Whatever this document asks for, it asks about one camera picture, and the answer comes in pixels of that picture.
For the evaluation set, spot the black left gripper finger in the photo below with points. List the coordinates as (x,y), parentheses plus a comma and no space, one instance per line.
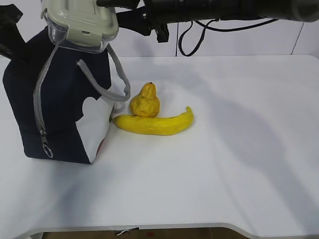
(12,45)

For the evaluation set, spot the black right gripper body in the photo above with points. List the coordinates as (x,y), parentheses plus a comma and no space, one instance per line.
(155,15)

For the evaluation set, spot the green lid glass food container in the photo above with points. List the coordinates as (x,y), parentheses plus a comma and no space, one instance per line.
(80,25)

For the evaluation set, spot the navy blue lunch bag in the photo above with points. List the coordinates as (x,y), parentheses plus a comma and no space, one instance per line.
(62,99)

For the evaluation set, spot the yellow pear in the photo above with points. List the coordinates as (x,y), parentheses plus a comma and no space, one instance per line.
(146,103)

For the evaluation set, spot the yellow banana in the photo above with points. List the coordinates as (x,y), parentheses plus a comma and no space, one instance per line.
(155,126)

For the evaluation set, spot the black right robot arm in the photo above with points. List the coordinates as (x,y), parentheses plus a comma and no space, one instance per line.
(294,10)

